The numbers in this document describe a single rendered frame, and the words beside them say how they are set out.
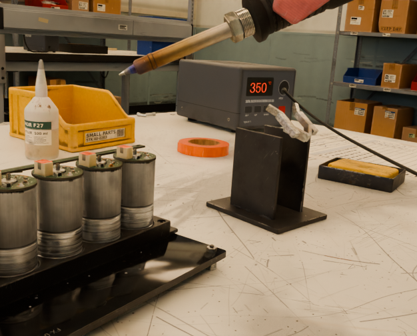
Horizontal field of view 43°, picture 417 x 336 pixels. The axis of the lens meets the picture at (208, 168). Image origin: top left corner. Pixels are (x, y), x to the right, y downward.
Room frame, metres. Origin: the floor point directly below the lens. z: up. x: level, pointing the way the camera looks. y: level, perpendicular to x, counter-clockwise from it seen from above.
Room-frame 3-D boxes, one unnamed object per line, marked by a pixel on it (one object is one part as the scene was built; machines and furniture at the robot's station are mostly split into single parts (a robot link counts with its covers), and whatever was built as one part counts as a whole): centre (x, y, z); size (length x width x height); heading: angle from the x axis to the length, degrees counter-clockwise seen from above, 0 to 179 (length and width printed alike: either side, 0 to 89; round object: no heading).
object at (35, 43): (2.93, 0.96, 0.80); 0.15 x 0.12 x 0.10; 67
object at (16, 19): (3.08, 0.62, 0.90); 1.30 x 0.06 x 0.12; 138
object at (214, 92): (0.83, -0.03, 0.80); 0.15 x 0.12 x 0.10; 39
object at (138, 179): (0.30, 0.04, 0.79); 0.02 x 0.02 x 0.05
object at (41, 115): (0.53, 0.17, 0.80); 0.03 x 0.03 x 0.10
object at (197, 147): (0.61, 0.01, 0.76); 0.06 x 0.06 x 0.01
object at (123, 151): (0.29, 0.05, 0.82); 0.01 x 0.01 x 0.01; 56
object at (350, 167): (0.52, -0.16, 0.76); 0.07 x 0.05 x 0.02; 58
